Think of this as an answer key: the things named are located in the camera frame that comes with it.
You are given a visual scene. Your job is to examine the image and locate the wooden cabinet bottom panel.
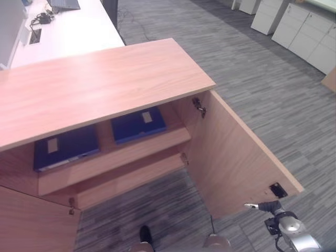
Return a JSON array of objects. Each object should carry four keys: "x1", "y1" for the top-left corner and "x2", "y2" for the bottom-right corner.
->
[{"x1": 76, "y1": 153, "x2": 186, "y2": 211}]

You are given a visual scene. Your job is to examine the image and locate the wooden office cabinet body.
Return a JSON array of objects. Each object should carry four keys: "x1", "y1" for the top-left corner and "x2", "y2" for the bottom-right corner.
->
[{"x1": 0, "y1": 38, "x2": 217, "y2": 211}]

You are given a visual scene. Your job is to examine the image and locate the white office desk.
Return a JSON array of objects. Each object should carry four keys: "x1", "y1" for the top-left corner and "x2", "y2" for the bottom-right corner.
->
[{"x1": 9, "y1": 0, "x2": 127, "y2": 70}]

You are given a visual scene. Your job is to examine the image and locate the desk cable box opening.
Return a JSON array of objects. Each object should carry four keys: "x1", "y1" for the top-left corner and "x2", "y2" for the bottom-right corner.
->
[{"x1": 28, "y1": 28, "x2": 43, "y2": 45}]

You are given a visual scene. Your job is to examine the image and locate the light brown board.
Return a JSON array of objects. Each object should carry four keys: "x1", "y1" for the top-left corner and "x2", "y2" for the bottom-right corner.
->
[{"x1": 321, "y1": 67, "x2": 336, "y2": 93}]

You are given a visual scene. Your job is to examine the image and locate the wooden cabinet door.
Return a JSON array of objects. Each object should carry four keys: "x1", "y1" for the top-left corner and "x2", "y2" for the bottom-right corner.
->
[
  {"x1": 181, "y1": 89, "x2": 305, "y2": 220},
  {"x1": 0, "y1": 185, "x2": 82, "y2": 252}
]

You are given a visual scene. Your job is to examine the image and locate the robot left leg and foot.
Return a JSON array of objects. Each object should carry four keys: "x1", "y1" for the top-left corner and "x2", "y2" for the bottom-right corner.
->
[{"x1": 130, "y1": 225, "x2": 154, "y2": 252}]

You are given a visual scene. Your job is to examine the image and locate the blue folder with label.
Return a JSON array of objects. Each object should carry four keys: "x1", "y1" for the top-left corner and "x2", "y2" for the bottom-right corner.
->
[
  {"x1": 110, "y1": 106, "x2": 168, "y2": 145},
  {"x1": 33, "y1": 124, "x2": 101, "y2": 173}
]

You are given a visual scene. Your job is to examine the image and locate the robot right leg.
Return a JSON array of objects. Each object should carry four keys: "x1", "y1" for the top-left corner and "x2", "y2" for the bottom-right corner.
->
[{"x1": 203, "y1": 215, "x2": 232, "y2": 249}]

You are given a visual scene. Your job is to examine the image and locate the black door lock plate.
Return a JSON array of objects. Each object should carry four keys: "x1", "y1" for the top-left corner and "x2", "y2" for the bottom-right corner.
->
[{"x1": 269, "y1": 182, "x2": 288, "y2": 198}]

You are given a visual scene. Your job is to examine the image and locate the thin floor cable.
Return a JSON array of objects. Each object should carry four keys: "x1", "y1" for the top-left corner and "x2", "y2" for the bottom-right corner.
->
[{"x1": 117, "y1": 4, "x2": 156, "y2": 40}]

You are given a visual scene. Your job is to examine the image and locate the wooden cabinet right door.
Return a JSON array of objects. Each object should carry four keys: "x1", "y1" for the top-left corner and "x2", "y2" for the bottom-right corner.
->
[{"x1": 181, "y1": 89, "x2": 305, "y2": 220}]

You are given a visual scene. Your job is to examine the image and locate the wooden cabinet left door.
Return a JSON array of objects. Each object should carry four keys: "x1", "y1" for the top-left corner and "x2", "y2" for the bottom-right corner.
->
[{"x1": 0, "y1": 185, "x2": 82, "y2": 252}]

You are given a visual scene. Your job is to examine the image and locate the grey desk partition panel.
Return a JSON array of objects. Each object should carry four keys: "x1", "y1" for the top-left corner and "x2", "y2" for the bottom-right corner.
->
[{"x1": 0, "y1": 0, "x2": 28, "y2": 69}]

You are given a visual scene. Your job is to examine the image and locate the white low double-door cabinet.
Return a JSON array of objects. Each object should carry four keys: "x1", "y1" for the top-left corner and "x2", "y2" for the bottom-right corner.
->
[{"x1": 271, "y1": 2, "x2": 336, "y2": 76}]

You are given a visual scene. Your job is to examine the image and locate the white drawer pedestal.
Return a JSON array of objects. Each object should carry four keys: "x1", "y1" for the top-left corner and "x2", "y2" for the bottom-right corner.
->
[{"x1": 250, "y1": 0, "x2": 290, "y2": 36}]

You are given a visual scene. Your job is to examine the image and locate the wooden cabinet shelf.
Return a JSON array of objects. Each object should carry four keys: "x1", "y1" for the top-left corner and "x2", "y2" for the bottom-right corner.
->
[{"x1": 38, "y1": 127, "x2": 192, "y2": 196}]

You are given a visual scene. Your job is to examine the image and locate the black power adapter with cable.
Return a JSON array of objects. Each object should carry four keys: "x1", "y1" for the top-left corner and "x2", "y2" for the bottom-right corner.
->
[{"x1": 29, "y1": 8, "x2": 56, "y2": 27}]

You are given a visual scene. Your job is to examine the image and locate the white pedestal with desk leg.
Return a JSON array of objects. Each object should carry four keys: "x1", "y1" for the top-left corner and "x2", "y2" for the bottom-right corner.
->
[{"x1": 230, "y1": 0, "x2": 257, "y2": 15}]

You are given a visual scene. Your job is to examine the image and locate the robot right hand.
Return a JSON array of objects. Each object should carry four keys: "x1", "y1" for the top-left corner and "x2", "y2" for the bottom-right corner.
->
[{"x1": 244, "y1": 199, "x2": 284, "y2": 215}]

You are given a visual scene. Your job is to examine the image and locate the dark laptop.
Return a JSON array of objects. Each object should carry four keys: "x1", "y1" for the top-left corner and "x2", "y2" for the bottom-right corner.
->
[{"x1": 47, "y1": 0, "x2": 81, "y2": 14}]

